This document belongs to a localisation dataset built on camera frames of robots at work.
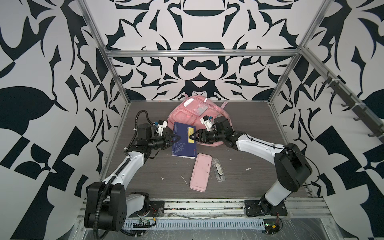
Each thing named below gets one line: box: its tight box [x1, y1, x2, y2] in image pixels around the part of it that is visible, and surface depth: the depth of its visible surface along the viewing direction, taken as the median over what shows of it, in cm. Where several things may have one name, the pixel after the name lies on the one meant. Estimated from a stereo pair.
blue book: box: [171, 122, 197, 159], surface depth 80 cm
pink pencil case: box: [189, 153, 213, 193], surface depth 85 cm
